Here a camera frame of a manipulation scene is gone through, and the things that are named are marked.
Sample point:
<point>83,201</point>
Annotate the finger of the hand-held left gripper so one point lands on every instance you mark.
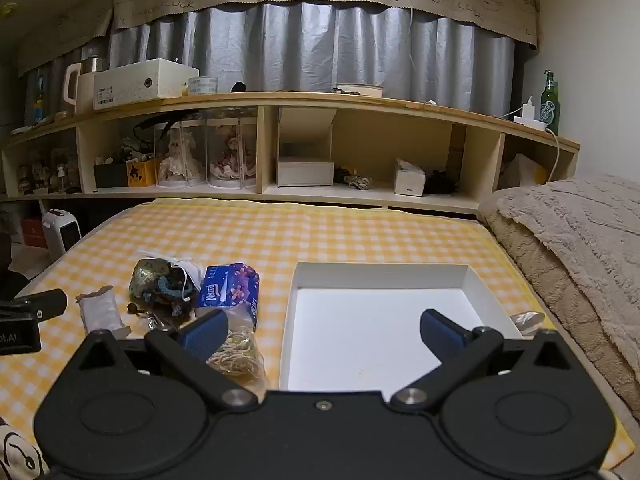
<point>40,304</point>

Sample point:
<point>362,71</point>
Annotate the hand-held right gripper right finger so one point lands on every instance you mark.
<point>442,332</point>

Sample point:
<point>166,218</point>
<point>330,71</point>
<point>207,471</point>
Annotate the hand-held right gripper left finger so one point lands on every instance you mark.
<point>202,336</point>

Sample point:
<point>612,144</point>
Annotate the clear bag of rubber bands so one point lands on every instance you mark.
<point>240,357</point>

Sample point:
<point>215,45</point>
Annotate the blue knitted ornament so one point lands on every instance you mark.
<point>172,292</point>

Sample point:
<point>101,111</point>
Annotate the blue tissue packet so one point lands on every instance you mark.
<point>227,285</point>

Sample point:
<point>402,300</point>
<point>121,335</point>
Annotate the white face mask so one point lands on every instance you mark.
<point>186,271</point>

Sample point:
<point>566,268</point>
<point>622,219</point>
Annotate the white shallow cardboard box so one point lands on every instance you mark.
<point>370,330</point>

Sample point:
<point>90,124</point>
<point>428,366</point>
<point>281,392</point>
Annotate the red box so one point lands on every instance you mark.
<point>34,232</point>

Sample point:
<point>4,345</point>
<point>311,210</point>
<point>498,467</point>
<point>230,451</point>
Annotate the white space heater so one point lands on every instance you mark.
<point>62,232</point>

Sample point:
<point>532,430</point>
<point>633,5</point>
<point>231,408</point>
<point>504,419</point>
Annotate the crumpled clear plastic wrapper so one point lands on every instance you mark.
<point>527,321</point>

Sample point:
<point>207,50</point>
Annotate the cluster of small figurines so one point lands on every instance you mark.
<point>47,172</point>

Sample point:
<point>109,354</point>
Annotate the yellow checked bed sheet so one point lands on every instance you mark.
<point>300,240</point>

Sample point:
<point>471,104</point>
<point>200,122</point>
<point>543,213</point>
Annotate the black small box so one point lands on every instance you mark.
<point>110,176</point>

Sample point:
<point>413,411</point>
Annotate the black fluffy item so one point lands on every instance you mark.
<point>441,184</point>

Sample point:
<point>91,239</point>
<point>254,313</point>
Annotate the beige fleece blanket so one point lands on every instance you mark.
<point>575,260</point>

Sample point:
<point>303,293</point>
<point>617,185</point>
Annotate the small white carton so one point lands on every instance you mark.
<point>409,179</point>

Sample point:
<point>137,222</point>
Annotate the yellow small box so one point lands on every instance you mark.
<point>140,172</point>

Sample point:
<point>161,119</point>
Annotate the white crumpled bag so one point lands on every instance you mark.
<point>522,172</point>

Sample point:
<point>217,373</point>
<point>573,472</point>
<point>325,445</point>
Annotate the clear doll display case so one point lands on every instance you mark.
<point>231,155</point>
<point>177,157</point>

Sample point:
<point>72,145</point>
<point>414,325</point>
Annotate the wooden shelf unit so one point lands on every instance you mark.
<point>380,160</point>

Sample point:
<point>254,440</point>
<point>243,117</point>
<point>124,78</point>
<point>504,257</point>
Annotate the white open cardboard box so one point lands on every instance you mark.
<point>305,170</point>

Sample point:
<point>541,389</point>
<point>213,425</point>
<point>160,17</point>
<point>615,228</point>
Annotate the white electric kettle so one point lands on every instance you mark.
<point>71,87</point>

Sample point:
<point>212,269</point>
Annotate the white power strip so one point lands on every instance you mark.
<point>531,123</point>

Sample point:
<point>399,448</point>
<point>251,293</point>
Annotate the white plug charger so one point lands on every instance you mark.
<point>529,109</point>

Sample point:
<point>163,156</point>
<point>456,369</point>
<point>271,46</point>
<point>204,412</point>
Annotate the white storage box with hole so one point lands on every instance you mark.
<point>145,85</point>

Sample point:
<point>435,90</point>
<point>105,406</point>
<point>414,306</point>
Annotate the metal cup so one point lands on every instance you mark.
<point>92,64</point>

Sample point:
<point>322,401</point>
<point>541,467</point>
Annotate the green glass bottle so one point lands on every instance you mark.
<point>549,105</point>

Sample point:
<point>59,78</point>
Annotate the grey curtain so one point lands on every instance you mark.
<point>325,50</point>

